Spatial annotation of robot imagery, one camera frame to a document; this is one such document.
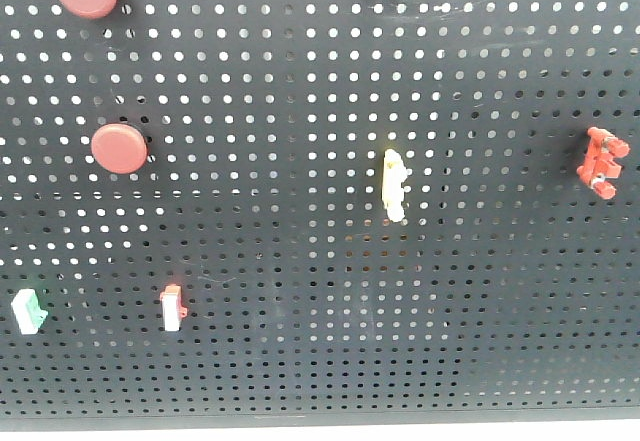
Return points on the green-white rocker switch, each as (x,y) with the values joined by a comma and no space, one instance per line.
(27,311)

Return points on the lower red mushroom button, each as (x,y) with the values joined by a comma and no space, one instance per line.
(119,148)

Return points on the red toggle switch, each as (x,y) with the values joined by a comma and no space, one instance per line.
(600,162)

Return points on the black perforated pegboard panel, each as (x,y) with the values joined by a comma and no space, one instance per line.
(510,290)

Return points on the red-white rocker switch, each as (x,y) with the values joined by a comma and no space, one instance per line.
(173,311)

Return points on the yellow toggle switch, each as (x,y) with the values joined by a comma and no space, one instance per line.
(394,176)

